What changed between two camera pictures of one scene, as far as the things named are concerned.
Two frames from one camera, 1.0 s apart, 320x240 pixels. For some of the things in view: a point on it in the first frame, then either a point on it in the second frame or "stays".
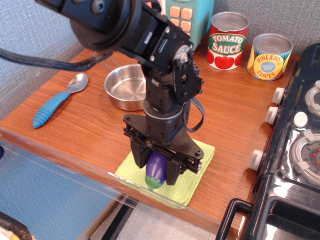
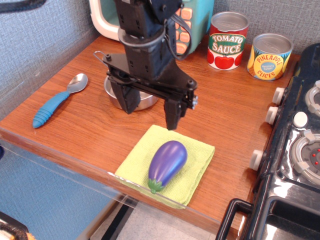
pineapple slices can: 269,56 stays
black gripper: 167,134 -> 155,69
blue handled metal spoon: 77,83 stays
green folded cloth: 180,194 stays
